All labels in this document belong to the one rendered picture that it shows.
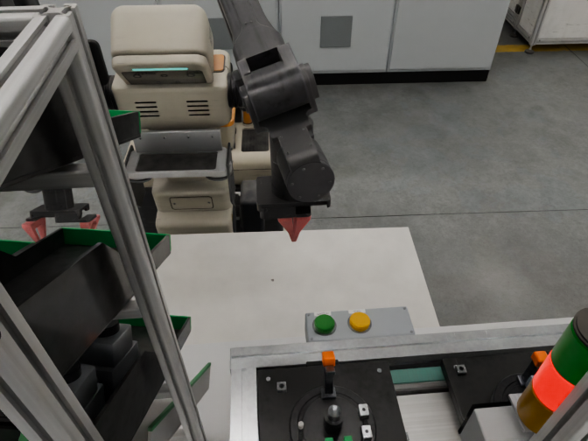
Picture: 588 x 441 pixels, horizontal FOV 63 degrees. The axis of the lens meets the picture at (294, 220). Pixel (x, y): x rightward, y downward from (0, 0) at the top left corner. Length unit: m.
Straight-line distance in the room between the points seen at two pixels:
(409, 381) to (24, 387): 0.78
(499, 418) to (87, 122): 0.50
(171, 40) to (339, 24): 2.57
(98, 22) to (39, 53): 3.50
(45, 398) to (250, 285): 0.94
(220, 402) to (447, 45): 3.27
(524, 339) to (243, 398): 0.54
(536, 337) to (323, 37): 2.90
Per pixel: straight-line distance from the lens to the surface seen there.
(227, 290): 1.16
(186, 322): 0.68
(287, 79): 0.57
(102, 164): 0.36
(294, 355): 0.94
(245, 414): 0.89
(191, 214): 1.44
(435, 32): 3.80
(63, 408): 0.28
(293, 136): 0.56
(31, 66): 0.26
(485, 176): 3.08
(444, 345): 0.99
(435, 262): 2.46
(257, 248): 1.24
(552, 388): 0.53
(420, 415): 0.95
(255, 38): 0.62
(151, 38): 1.13
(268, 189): 0.68
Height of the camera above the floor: 1.76
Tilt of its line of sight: 43 degrees down
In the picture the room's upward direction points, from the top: straight up
